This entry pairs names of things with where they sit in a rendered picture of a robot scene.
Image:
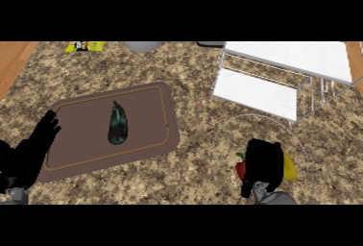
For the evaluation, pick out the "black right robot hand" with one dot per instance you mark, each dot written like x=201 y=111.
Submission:
x=263 y=163

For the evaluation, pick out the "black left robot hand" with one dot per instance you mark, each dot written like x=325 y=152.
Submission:
x=28 y=157

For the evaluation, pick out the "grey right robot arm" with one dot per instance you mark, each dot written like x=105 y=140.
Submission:
x=279 y=198

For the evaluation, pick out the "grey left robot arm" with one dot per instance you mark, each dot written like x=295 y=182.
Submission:
x=17 y=197

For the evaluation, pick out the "red bell pepper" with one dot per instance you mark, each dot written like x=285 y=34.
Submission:
x=241 y=168

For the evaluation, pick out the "yellow fruit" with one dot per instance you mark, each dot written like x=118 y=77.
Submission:
x=290 y=168

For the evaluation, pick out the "brown cutting board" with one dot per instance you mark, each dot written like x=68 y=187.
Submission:
x=84 y=144

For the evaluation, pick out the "yellow snack bag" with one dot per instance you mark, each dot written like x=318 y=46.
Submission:
x=84 y=46

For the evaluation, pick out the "dark grey flat object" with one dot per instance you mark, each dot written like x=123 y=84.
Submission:
x=210 y=44

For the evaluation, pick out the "grey round bowl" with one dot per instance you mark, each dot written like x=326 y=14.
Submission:
x=143 y=45

